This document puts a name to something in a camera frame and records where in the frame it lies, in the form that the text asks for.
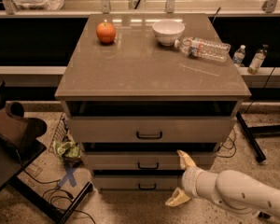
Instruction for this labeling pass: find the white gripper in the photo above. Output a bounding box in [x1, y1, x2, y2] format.
[165, 149, 206, 207]

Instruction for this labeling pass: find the grey bottom drawer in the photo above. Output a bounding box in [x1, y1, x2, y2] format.
[92, 175, 181, 190]

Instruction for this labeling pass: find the grey drawer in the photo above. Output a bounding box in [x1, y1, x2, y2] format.
[81, 150, 217, 171]
[92, 175, 181, 190]
[67, 117, 236, 143]

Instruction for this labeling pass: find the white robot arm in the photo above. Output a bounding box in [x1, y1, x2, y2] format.
[165, 150, 280, 218]

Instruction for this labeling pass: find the grey middle drawer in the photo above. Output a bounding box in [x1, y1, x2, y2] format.
[81, 150, 217, 171]

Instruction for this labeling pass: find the grey drawer cabinet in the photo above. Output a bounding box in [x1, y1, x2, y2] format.
[55, 14, 250, 179]

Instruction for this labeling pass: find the grey top drawer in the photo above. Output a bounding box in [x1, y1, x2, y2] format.
[67, 117, 236, 143]

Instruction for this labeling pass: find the black stand leg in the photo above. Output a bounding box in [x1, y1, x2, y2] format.
[236, 112, 266, 163]

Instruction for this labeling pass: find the blue tape cross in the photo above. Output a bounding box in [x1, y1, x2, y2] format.
[57, 163, 77, 188]

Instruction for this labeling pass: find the green crumpled bag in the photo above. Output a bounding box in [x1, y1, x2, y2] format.
[53, 141, 80, 162]

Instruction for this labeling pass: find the clear plastic water bottle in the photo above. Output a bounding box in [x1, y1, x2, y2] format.
[174, 37, 231, 63]

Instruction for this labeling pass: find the small yellowish bottle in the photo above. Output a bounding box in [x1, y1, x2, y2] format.
[247, 44, 269, 75]

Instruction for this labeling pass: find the small water bottle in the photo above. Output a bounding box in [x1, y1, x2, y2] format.
[232, 45, 245, 67]

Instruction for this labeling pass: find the white bowl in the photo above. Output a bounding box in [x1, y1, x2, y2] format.
[152, 20, 185, 46]

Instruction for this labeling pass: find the red apple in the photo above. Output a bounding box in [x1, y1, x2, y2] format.
[96, 21, 116, 44]

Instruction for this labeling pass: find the black table left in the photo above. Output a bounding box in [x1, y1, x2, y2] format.
[0, 140, 92, 224]

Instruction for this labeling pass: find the brown curved object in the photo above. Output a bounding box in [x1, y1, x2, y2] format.
[0, 102, 47, 155]

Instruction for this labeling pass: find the black cable behind cabinet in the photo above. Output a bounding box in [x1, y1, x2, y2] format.
[217, 128, 238, 159]

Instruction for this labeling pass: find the wire basket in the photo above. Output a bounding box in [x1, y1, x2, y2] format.
[49, 113, 68, 153]

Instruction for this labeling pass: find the black floor cable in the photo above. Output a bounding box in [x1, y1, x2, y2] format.
[22, 169, 97, 224]

